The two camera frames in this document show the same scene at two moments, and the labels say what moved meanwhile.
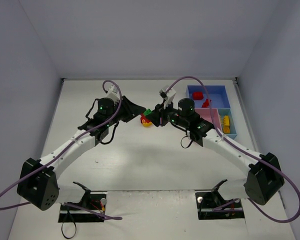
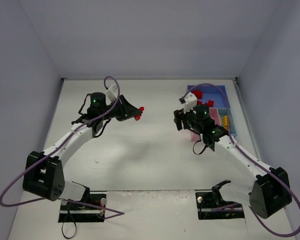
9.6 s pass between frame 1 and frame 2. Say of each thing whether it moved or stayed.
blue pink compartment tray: stayed
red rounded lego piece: moved
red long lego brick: stayed
